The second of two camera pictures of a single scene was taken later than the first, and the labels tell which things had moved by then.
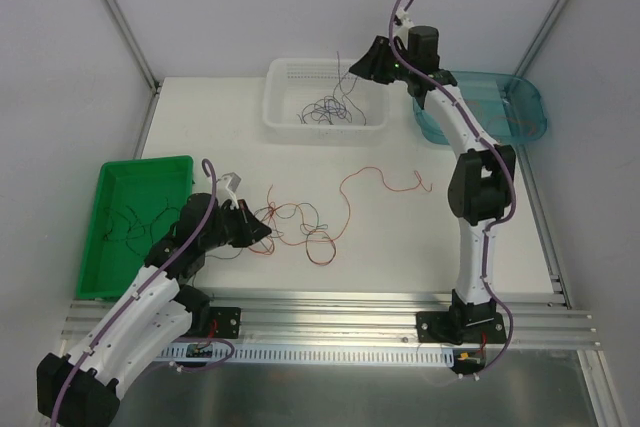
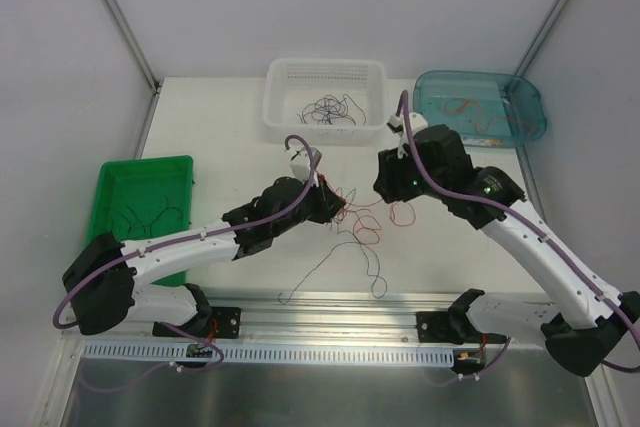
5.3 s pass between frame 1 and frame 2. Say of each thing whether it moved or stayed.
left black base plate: stayed
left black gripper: moved
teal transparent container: stayed
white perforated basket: stayed
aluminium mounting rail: stayed
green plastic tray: stayed
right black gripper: moved
